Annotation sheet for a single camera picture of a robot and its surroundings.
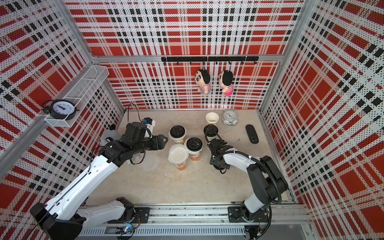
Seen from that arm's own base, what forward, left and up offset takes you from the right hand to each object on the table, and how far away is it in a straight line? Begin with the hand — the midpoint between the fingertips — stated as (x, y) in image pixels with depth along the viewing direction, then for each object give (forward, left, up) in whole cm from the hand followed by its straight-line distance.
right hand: (220, 161), depth 91 cm
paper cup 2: (+27, +4, +11) cm, 29 cm away
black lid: (+3, +16, +16) cm, 23 cm away
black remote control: (+20, -24, -1) cm, 32 cm away
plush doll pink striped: (+41, -4, +30) cm, 52 cm away
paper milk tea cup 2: (+3, +7, +22) cm, 23 cm away
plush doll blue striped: (+40, +11, +33) cm, 53 cm away
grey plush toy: (+9, +62, +19) cm, 66 cm away
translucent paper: (-1, +16, +15) cm, 22 cm away
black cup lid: (+11, +25, +17) cm, 32 cm away
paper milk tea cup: (+8, +25, +12) cm, 29 cm away
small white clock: (+35, -9, +2) cm, 36 cm away
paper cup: (-6, +23, +7) cm, 24 cm away
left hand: (+2, +30, +23) cm, 38 cm away
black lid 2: (+12, +6, +16) cm, 21 cm away
